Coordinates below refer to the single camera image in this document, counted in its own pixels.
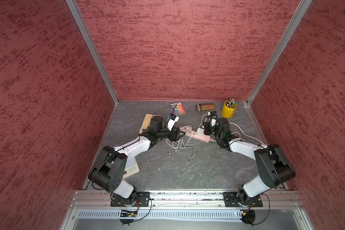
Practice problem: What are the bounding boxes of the beige wooden-top electronic scale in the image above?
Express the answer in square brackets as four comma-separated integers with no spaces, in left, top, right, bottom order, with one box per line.
[139,114,154,134]

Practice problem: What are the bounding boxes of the white grey kitchen scale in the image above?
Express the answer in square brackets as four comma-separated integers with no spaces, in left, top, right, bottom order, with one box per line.
[123,157,140,179]

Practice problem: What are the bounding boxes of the pink USB charger adapter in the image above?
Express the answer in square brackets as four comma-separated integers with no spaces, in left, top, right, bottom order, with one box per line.
[183,125,192,131]

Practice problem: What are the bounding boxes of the rainbow highlighter pack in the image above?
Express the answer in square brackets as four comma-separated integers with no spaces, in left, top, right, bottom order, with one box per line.
[171,102,186,116]

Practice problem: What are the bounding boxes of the pink power strip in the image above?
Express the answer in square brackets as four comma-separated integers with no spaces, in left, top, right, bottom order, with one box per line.
[179,125,211,143]

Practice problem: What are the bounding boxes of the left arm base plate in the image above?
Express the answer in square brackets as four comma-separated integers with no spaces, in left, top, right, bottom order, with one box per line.
[110,191,150,208]

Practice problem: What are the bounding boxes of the white USB cable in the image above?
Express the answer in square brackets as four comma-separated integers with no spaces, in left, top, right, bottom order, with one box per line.
[165,113,208,164]

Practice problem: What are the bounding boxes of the brown plaid pencil case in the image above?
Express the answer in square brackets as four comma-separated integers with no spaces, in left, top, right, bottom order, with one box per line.
[195,103,216,112]

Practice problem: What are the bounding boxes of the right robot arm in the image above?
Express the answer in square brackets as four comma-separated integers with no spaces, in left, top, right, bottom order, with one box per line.
[203,116,296,207]

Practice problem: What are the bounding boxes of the aluminium front rail frame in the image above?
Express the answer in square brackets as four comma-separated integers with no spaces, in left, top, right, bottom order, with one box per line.
[61,189,313,230]

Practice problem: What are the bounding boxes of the small white square box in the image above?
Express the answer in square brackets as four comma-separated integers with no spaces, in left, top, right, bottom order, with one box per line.
[196,128,205,137]

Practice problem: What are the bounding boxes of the left aluminium corner post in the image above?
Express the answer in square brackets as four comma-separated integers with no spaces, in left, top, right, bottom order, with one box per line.
[66,0,119,105]

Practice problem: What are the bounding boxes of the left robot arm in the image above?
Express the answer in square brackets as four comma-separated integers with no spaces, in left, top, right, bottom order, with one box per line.
[88,114,186,206]

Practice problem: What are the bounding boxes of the aluminium corner post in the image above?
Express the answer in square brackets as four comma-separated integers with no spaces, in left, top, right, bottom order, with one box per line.
[66,0,119,105]
[246,0,312,106]

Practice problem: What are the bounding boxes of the right aluminium corner post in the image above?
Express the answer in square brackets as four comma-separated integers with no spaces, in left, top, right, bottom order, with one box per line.
[246,0,312,106]

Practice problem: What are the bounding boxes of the pens in cup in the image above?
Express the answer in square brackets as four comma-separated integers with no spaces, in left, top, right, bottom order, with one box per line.
[225,98,236,108]

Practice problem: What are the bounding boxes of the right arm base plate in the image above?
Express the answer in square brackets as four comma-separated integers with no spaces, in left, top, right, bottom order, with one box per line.
[223,191,263,209]

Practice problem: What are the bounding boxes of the yellow pen cup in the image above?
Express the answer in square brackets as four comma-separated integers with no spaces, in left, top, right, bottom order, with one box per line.
[221,101,238,118]

